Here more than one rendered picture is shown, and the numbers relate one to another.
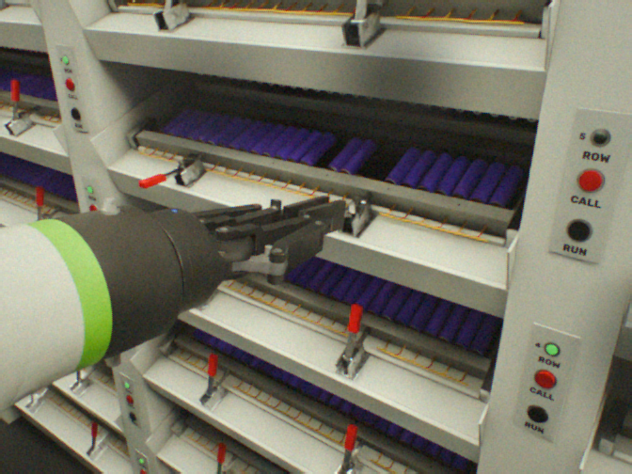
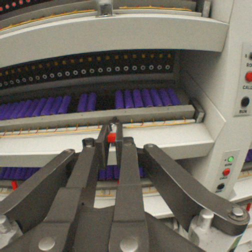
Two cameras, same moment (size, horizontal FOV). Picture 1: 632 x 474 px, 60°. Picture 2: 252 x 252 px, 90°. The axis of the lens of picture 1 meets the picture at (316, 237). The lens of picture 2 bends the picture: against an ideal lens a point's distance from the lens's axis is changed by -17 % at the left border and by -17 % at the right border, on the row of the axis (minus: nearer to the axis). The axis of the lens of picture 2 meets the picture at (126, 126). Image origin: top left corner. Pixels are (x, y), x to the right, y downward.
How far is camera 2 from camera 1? 0.39 m
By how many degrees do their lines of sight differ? 34
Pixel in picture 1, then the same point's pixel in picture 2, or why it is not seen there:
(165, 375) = not seen: hidden behind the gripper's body
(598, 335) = (245, 144)
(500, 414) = not seen: hidden behind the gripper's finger
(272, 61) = (36, 41)
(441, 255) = (174, 137)
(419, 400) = (162, 206)
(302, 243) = (183, 175)
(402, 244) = (151, 139)
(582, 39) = (240, 10)
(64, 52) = not seen: outside the picture
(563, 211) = (240, 94)
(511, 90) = (211, 35)
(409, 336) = (142, 181)
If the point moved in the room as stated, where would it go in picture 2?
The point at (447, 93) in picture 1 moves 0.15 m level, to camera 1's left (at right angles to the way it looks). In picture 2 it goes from (175, 39) to (69, 29)
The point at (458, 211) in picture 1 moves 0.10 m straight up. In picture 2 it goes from (170, 112) to (172, 56)
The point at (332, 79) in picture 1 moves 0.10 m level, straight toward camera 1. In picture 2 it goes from (88, 42) to (135, 25)
